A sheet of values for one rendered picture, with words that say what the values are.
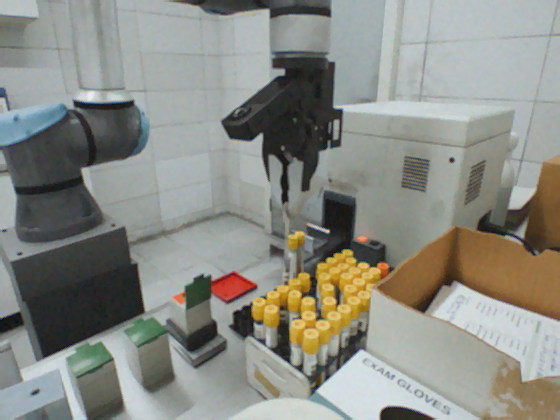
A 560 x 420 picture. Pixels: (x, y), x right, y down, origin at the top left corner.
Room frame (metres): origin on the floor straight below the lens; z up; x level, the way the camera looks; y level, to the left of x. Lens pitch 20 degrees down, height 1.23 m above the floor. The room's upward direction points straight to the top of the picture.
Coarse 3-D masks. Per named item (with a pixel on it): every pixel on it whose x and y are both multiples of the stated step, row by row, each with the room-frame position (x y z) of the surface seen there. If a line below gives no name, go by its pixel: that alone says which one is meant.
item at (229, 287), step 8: (232, 272) 0.59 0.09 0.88; (216, 280) 0.56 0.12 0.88; (224, 280) 0.57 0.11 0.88; (232, 280) 0.57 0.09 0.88; (240, 280) 0.57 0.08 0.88; (248, 280) 0.56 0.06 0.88; (216, 288) 0.54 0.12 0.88; (224, 288) 0.54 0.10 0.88; (232, 288) 0.54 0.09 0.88; (240, 288) 0.54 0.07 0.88; (248, 288) 0.53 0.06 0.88; (256, 288) 0.54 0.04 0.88; (224, 296) 0.51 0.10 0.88; (232, 296) 0.51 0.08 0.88; (240, 296) 0.52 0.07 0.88
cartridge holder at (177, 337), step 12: (168, 324) 0.41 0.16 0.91; (216, 324) 0.41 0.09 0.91; (168, 336) 0.40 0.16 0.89; (180, 336) 0.38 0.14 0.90; (192, 336) 0.38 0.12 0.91; (204, 336) 0.39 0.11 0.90; (216, 336) 0.40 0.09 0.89; (180, 348) 0.38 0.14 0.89; (192, 348) 0.38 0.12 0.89; (204, 348) 0.38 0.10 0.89; (216, 348) 0.38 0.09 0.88; (192, 360) 0.36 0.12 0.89
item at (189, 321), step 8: (176, 296) 0.41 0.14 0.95; (184, 296) 0.41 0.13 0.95; (168, 304) 0.41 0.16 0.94; (176, 304) 0.39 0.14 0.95; (184, 304) 0.39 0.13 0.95; (200, 304) 0.40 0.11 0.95; (208, 304) 0.40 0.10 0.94; (176, 312) 0.39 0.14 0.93; (184, 312) 0.38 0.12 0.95; (192, 312) 0.39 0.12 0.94; (200, 312) 0.39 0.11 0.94; (208, 312) 0.40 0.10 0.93; (176, 320) 0.40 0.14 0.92; (184, 320) 0.38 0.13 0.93; (192, 320) 0.38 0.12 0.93; (200, 320) 0.39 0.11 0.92; (208, 320) 0.40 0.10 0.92; (184, 328) 0.38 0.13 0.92; (192, 328) 0.38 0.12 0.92
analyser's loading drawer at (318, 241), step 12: (312, 228) 0.66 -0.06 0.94; (336, 228) 0.72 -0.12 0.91; (312, 240) 0.60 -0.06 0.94; (324, 240) 0.64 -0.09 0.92; (336, 240) 0.66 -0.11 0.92; (348, 240) 0.68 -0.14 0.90; (276, 252) 0.59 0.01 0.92; (288, 252) 0.57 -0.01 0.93; (312, 252) 0.60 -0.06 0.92; (324, 252) 0.62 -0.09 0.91; (276, 264) 0.59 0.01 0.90
